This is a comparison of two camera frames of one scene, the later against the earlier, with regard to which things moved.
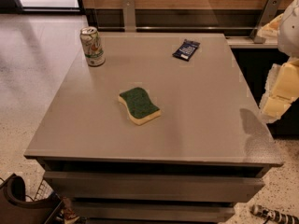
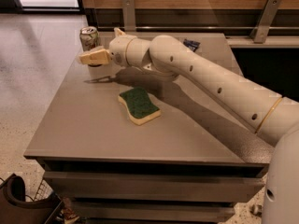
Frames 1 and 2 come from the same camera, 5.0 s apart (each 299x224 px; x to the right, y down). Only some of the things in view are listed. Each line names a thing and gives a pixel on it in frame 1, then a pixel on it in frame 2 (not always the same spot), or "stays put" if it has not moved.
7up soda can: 92,46 stays put
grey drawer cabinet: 166,131 stays put
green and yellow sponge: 139,107 stays put
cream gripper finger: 270,30 → 119,33
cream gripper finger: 274,106 → 97,56
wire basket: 44,190 stays put
